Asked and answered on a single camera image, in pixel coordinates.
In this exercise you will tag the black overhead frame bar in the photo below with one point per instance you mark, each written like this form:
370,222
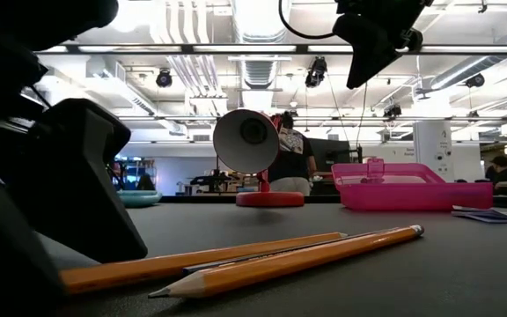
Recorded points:
187,49

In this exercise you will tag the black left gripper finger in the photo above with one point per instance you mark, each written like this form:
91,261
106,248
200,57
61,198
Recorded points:
82,185
2,264

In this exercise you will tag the pink plastic pencil case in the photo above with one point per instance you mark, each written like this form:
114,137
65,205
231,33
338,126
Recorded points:
412,196

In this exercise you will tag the red desk lamp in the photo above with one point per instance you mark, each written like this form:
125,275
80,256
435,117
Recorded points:
244,141

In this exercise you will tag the black ceiling spotlight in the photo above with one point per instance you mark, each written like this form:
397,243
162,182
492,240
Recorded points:
315,72
475,80
164,79
393,112

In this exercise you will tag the teal bowl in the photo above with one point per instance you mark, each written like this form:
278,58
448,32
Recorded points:
141,199

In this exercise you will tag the sharpened yellow pencil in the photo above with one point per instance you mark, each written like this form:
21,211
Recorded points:
280,264

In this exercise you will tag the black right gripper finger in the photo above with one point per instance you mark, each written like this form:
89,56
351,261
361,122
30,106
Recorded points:
370,53

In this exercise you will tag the black monitor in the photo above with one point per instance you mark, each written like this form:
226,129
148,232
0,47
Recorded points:
335,154

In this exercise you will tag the long yellow pencil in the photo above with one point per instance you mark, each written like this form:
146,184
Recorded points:
170,264

